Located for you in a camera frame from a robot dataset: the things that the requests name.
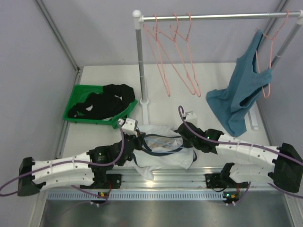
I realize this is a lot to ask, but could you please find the white navy-trimmed tank top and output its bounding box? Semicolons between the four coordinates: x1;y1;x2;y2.
126;125;197;181

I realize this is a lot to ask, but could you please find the blue hanger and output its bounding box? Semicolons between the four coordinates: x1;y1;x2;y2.
143;139;184;156

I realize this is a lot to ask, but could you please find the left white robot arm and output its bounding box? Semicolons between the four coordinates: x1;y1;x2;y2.
17;131;146;197

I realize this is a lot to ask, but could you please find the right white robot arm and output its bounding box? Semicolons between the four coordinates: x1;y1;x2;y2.
177;122;303;193

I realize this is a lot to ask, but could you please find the teal tank top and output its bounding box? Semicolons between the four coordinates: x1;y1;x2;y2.
206;30;272;137

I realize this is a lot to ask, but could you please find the pink hanger holding teal top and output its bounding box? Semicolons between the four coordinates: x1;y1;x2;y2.
262;9;289;98

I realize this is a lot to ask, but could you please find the black garment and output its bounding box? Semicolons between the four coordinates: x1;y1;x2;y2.
67;84;135;120

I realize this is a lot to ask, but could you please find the green plastic bin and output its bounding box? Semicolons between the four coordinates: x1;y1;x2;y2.
63;84;138;129

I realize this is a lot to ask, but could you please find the silver clothes rack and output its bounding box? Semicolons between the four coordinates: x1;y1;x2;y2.
133;10;303;125

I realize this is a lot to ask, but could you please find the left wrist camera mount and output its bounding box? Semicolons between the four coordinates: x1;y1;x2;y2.
118;118;138;137

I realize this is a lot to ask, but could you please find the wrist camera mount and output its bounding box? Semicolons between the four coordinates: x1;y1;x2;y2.
182;111;197;126
118;118;138;137

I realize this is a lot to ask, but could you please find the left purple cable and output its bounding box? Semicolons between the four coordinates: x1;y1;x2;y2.
0;122;127;206

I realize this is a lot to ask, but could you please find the purple cable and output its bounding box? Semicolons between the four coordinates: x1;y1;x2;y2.
0;122;127;206
178;105;303;206

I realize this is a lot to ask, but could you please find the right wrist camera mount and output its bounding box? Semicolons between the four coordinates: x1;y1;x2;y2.
182;111;197;126

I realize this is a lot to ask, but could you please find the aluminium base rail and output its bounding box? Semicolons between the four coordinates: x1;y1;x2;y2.
37;166;292;190

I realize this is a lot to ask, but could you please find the perforated cable tray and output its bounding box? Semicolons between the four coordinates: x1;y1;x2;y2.
47;191;239;201

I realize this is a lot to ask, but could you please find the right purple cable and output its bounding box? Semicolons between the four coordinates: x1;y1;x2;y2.
178;105;303;206

